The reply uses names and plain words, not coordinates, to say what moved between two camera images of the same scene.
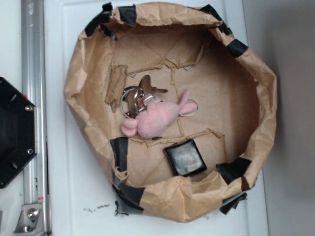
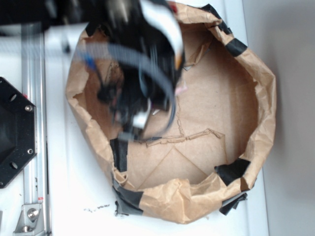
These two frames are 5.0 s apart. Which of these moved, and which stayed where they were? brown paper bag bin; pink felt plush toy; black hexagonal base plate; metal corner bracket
Moved: pink felt plush toy
Stayed: black hexagonal base plate; brown paper bag bin; metal corner bracket
